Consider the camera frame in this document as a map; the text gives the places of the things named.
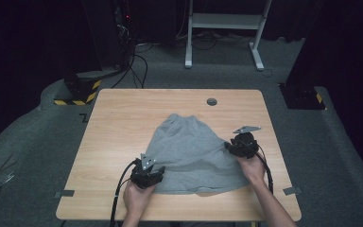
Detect black stand base yellow mark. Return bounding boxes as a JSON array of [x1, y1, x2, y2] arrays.
[[278, 81, 327, 111]]

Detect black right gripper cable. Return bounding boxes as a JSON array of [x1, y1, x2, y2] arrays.
[[254, 145, 275, 195]]

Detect person's right hand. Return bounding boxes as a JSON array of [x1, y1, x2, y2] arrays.
[[235, 152, 268, 187]]

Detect black stand base hazard stripes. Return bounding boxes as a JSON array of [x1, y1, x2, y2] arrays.
[[53, 68, 104, 107]]

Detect grey cloth garment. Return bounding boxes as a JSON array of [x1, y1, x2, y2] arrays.
[[144, 113, 251, 196]]

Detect black equipment rack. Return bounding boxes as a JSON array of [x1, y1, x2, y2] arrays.
[[81, 0, 134, 71]]

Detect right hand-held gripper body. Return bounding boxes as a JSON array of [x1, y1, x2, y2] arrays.
[[229, 125, 262, 160]]

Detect white metal desk frame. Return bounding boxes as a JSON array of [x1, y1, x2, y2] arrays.
[[184, 0, 274, 72]]

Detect person's left hand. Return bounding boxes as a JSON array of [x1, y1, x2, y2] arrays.
[[122, 181, 157, 219]]

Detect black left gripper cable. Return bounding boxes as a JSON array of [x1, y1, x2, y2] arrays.
[[109, 158, 140, 227]]

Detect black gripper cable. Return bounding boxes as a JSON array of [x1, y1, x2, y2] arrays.
[[109, 158, 140, 227], [254, 145, 275, 195]]

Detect black floor cables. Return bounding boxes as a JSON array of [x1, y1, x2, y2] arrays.
[[111, 42, 154, 90]]

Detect grey tape strip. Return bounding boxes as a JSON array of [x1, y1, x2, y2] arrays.
[[282, 185, 303, 196], [54, 189, 76, 200]]

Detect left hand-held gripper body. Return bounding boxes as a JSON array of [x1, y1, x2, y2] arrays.
[[130, 152, 163, 190]]

